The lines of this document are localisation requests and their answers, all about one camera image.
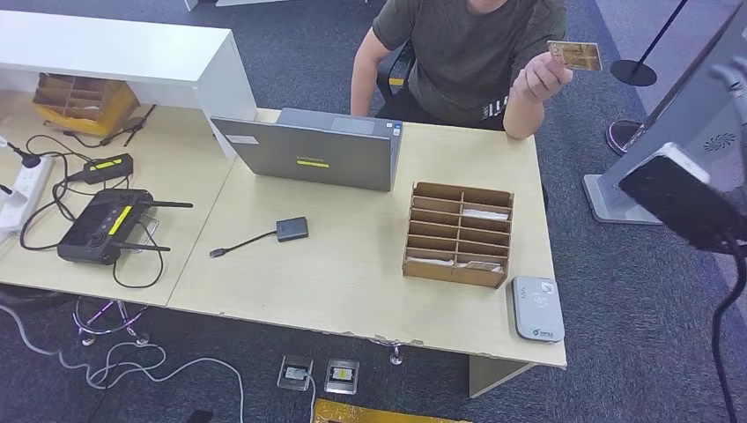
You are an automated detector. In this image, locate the black plug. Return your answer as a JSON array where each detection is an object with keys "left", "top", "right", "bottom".
[{"left": 4, "top": 143, "right": 42, "bottom": 169}]

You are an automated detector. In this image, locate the metal floor socket yellow label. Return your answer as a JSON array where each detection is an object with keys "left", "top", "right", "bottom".
[{"left": 324, "top": 358, "right": 360, "bottom": 396}]

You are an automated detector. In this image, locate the wooden organizer with yellow wrap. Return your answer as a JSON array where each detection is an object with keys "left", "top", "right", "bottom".
[{"left": 32, "top": 72, "right": 140, "bottom": 138}]

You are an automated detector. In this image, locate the white floor cable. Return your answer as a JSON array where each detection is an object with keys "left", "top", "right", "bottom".
[{"left": 0, "top": 304, "right": 247, "bottom": 423}]

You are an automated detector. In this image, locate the wooden card organizer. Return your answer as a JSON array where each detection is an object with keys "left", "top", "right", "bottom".
[{"left": 401, "top": 181, "right": 515, "bottom": 290}]

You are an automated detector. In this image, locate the grey kiosk stand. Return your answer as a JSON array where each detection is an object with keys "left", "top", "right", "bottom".
[{"left": 582, "top": 0, "right": 747, "bottom": 226}]

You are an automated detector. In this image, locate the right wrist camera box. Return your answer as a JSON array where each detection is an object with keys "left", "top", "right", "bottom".
[{"left": 618, "top": 143, "right": 747, "bottom": 255}]

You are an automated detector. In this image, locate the black camera cable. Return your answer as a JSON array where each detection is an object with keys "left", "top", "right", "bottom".
[{"left": 710, "top": 233, "right": 747, "bottom": 423}]

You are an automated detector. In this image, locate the round stanchion base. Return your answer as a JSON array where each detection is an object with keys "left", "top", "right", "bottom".
[{"left": 604, "top": 119, "right": 643, "bottom": 157}]

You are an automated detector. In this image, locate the chrome chair base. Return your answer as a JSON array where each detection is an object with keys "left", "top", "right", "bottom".
[{"left": 72, "top": 296, "right": 152, "bottom": 348}]

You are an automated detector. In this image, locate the white desk shelf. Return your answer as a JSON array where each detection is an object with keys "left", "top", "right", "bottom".
[{"left": 0, "top": 10, "right": 258, "bottom": 161}]

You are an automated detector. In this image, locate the brown ID card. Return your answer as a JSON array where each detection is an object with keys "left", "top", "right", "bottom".
[{"left": 546, "top": 40, "right": 603, "bottom": 72}]

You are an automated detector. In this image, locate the white power strip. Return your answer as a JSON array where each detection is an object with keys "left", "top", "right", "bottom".
[{"left": 0, "top": 156, "right": 55, "bottom": 238}]

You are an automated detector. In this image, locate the beige desk leg panel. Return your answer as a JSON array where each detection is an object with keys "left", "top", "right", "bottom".
[{"left": 468, "top": 354, "right": 535, "bottom": 399}]

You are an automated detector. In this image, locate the black USB adapter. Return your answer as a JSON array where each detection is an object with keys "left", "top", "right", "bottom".
[{"left": 209, "top": 216, "right": 310, "bottom": 260}]

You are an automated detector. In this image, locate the grey card reader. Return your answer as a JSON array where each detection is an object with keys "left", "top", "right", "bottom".
[{"left": 511, "top": 276, "right": 566, "bottom": 344}]

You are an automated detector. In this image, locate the black cable with clip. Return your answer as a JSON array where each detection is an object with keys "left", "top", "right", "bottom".
[{"left": 63, "top": 103, "right": 158, "bottom": 148}]

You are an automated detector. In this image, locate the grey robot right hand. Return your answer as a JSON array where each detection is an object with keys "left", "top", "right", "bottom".
[{"left": 709, "top": 56, "right": 747, "bottom": 147}]

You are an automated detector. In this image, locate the person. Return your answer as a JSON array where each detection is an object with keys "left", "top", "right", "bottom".
[{"left": 350, "top": 0, "right": 576, "bottom": 141}]

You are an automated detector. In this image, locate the black stanchion with pole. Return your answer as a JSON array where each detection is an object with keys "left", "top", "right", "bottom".
[{"left": 610, "top": 0, "right": 690, "bottom": 87}]

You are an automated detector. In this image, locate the black power cable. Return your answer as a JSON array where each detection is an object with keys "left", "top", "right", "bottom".
[{"left": 18, "top": 134, "right": 166, "bottom": 291}]

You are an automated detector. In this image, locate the person's left hand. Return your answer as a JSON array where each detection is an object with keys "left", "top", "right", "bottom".
[{"left": 513, "top": 51, "right": 574, "bottom": 105}]

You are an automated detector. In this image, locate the black remote controller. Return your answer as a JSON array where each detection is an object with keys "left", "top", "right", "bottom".
[{"left": 56, "top": 188, "right": 195, "bottom": 267}]

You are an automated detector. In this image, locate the grey laptop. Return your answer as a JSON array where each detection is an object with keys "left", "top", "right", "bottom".
[{"left": 211, "top": 108, "right": 404, "bottom": 193}]

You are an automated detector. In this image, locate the yellow package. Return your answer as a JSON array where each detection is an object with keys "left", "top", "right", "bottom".
[{"left": 312, "top": 398, "right": 471, "bottom": 423}]

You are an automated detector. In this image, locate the black power adapter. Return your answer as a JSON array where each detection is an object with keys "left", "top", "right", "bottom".
[{"left": 81, "top": 153, "right": 135, "bottom": 186}]

